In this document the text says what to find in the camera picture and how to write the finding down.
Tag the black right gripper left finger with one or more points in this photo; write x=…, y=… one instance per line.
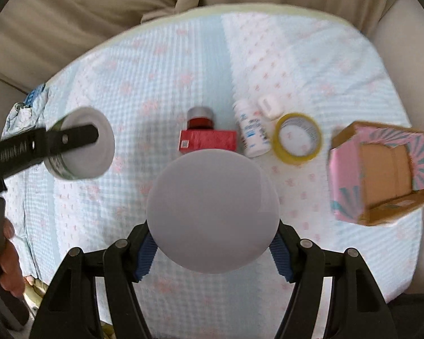
x=70, y=308

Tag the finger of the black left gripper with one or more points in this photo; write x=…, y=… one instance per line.
x=62, y=141

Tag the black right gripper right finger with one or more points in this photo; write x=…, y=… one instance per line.
x=339, y=283

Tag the green white lidded jar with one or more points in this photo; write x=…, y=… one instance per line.
x=89, y=161

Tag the red bottle silver cap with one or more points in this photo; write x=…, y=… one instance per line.
x=200, y=118

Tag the white blue-label pill bottle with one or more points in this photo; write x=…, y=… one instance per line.
x=252, y=130

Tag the white earbuds case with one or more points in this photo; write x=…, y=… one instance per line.
x=270, y=106

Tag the person's left hand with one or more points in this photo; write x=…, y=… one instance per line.
x=11, y=278

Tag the blue white crumpled packet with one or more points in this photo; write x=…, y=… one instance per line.
x=25, y=115

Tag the beige curtain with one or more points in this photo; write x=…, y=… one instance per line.
x=39, y=37

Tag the red small box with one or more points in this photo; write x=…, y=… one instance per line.
x=195, y=140

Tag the pink lined cardboard box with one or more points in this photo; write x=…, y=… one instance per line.
x=376, y=173

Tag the yellow tape roll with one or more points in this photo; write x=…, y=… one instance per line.
x=297, y=139

